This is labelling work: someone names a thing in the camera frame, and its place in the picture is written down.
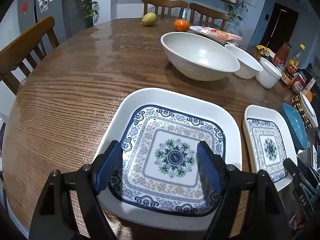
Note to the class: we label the grey refrigerator with magnets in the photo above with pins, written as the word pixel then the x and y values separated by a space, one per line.
pixel 68 15

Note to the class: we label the brown-lid sauce jar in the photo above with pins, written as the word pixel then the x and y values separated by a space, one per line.
pixel 287 78

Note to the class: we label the blue square plate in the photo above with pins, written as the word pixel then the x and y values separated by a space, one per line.
pixel 296 126

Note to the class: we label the red sauce bottle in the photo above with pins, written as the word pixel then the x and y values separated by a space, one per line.
pixel 281 55

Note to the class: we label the green pear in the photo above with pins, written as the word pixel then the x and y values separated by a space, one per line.
pixel 149 19

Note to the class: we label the white dish on trivet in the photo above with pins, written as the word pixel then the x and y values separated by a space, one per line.
pixel 308 110

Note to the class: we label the small white cup bowl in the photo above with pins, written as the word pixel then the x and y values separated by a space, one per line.
pixel 270 74

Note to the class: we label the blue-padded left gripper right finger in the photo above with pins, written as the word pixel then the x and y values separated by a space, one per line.
pixel 213 167

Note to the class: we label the yellow snack packet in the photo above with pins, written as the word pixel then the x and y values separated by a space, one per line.
pixel 265 52

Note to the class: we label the dark doorway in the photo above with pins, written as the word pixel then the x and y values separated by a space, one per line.
pixel 280 27

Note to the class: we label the small patterned square plate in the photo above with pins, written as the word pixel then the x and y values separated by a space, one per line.
pixel 269 143

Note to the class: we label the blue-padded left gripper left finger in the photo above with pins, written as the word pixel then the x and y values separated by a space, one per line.
pixel 105 164

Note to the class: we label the small orange fruit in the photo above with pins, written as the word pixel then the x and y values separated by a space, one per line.
pixel 309 96

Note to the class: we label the yellow-capped vinegar bottle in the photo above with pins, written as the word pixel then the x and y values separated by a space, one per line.
pixel 294 62

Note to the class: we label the white snack bag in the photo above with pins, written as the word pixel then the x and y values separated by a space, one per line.
pixel 218 36

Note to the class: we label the red-lid chili jar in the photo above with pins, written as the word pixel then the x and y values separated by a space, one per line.
pixel 298 83

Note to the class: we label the wooden bead trivet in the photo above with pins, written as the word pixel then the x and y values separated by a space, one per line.
pixel 298 105

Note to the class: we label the orange mandarin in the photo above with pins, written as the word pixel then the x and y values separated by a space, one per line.
pixel 181 25

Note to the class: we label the wooden chair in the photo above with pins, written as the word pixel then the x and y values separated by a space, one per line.
pixel 13 55
pixel 165 4
pixel 207 16

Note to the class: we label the large speckled white bowl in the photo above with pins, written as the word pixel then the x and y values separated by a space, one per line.
pixel 198 57

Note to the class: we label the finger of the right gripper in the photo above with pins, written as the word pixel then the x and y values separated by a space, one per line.
pixel 305 194

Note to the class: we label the back wooden chair right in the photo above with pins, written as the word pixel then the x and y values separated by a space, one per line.
pixel 207 16

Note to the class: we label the hanging green plant right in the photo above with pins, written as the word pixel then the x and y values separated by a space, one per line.
pixel 235 9

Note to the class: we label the large patterned square plate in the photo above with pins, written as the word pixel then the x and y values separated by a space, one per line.
pixel 158 181

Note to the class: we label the medium white bowl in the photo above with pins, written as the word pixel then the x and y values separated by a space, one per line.
pixel 249 66

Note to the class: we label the back wooden chair left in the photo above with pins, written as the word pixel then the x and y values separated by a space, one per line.
pixel 165 4

